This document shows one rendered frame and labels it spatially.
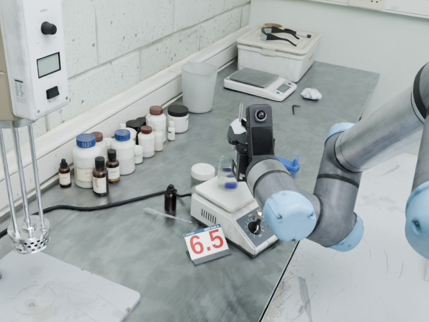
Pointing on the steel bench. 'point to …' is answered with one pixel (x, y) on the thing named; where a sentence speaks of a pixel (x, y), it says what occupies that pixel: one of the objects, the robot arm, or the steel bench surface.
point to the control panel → (260, 225)
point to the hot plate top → (210, 192)
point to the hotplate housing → (227, 223)
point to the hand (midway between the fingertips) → (240, 119)
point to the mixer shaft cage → (22, 223)
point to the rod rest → (290, 163)
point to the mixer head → (31, 61)
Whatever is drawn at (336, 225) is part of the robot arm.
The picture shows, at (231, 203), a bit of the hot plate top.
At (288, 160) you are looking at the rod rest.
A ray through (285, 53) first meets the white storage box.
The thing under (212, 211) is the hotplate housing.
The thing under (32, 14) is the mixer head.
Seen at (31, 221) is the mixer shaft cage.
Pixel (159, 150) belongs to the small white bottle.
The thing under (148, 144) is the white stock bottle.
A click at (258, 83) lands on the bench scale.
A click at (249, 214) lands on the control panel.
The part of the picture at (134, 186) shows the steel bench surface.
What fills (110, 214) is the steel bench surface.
